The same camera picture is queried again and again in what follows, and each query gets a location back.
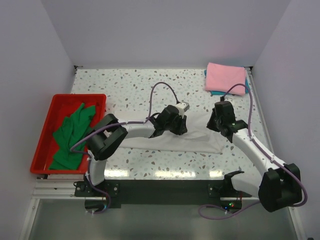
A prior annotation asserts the white t shirt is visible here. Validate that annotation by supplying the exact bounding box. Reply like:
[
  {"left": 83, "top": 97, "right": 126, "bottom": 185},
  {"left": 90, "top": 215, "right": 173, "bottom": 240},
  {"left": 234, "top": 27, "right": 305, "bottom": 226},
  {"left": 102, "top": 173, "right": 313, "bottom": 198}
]
[{"left": 120, "top": 111, "right": 226, "bottom": 154}]

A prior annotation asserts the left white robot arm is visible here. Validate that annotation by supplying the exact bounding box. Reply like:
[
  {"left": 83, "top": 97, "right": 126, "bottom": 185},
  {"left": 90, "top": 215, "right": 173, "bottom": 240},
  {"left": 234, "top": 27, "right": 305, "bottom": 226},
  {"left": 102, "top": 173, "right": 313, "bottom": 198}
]
[{"left": 85, "top": 102, "right": 190, "bottom": 196}]

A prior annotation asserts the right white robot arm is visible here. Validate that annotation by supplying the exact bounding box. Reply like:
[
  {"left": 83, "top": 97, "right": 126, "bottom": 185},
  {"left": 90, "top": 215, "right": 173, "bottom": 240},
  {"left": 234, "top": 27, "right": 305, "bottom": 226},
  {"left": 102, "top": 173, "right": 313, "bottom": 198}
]
[{"left": 206, "top": 101, "right": 303, "bottom": 212}]

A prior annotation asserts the folded teal t shirt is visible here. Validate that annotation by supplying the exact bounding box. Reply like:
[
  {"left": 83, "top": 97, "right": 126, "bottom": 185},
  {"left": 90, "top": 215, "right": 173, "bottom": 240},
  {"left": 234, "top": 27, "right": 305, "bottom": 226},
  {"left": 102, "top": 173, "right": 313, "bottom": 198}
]
[{"left": 203, "top": 69, "right": 250, "bottom": 96}]

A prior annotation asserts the folded pink t shirt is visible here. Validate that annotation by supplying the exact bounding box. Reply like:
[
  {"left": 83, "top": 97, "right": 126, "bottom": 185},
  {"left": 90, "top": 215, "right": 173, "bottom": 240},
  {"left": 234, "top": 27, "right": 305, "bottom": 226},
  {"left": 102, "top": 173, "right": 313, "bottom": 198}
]
[{"left": 204, "top": 62, "right": 247, "bottom": 95}]

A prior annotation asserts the green t shirt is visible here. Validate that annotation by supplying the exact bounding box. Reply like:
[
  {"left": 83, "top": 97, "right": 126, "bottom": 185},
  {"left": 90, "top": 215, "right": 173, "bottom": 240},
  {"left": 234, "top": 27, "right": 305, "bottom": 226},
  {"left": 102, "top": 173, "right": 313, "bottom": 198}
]
[{"left": 48, "top": 103, "right": 96, "bottom": 170}]

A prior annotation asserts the red plastic bin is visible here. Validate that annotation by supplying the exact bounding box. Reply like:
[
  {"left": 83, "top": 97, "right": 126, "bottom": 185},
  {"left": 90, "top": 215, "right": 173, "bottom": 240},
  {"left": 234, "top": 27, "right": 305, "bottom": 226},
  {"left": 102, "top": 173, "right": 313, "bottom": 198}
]
[{"left": 30, "top": 93, "right": 107, "bottom": 175}]

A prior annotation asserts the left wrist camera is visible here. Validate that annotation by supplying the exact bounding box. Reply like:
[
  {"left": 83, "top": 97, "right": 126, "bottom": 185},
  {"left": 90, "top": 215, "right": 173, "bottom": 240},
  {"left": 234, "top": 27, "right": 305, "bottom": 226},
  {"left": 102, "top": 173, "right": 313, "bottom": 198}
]
[{"left": 176, "top": 101, "right": 190, "bottom": 112}]

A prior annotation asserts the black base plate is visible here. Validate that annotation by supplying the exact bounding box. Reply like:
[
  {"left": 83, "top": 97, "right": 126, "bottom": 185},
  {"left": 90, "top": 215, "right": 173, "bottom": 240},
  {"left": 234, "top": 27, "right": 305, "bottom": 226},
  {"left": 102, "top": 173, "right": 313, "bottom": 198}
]
[{"left": 73, "top": 179, "right": 249, "bottom": 210}]

